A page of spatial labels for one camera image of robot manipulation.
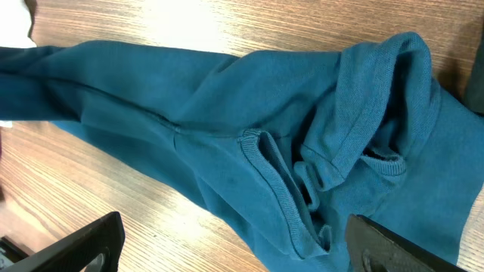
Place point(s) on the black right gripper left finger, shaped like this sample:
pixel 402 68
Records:
pixel 95 247

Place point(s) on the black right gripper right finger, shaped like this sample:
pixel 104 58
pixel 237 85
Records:
pixel 374 248

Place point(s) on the teal blue polo shirt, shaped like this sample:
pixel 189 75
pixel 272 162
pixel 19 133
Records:
pixel 282 146

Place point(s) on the white crumpled shirt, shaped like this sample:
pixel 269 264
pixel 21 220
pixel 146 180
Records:
pixel 16 22

